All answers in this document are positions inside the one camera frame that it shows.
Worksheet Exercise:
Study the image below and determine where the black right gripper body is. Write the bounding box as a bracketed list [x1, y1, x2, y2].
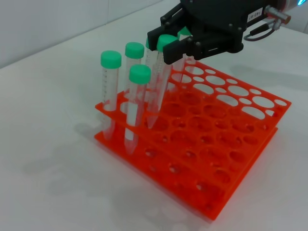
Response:
[180, 0, 277, 60]

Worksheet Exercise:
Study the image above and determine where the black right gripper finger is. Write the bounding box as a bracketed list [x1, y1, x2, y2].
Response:
[147, 3, 186, 51]
[163, 36, 203, 65]

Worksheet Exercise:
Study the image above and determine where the orange test tube rack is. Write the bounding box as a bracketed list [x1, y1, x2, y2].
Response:
[93, 60, 292, 221]

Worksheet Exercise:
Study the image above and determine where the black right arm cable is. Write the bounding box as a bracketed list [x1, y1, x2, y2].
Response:
[243, 18, 282, 42]

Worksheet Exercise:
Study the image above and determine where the silver right arm cable plug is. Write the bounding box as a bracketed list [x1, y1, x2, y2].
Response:
[264, 6, 292, 24]

